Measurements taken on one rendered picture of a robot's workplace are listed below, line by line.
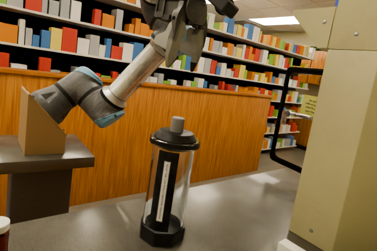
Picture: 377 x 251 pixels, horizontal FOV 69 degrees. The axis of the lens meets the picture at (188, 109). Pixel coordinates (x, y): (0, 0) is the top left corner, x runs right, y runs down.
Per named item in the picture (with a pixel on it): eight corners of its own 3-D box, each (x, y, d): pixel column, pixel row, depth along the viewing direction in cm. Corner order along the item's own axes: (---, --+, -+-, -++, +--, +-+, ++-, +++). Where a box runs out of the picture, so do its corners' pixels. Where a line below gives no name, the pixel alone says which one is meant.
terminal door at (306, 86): (335, 190, 92) (363, 71, 86) (269, 158, 118) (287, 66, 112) (336, 190, 92) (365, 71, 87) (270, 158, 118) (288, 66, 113)
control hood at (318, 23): (373, 66, 85) (381, 34, 84) (327, 49, 65) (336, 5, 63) (335, 63, 94) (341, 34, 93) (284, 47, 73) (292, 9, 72)
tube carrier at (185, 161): (164, 251, 54) (179, 148, 51) (127, 227, 60) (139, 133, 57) (194, 230, 63) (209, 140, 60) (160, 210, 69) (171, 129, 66)
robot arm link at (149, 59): (88, 103, 117) (176, 8, 104) (112, 129, 116) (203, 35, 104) (71, 107, 105) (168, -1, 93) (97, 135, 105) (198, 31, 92)
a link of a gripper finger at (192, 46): (183, 65, 65) (182, 26, 61) (203, 69, 62) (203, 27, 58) (174, 69, 63) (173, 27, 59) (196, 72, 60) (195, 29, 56)
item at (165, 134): (177, 157, 52) (182, 124, 51) (143, 144, 58) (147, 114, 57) (203, 150, 60) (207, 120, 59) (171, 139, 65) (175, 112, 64)
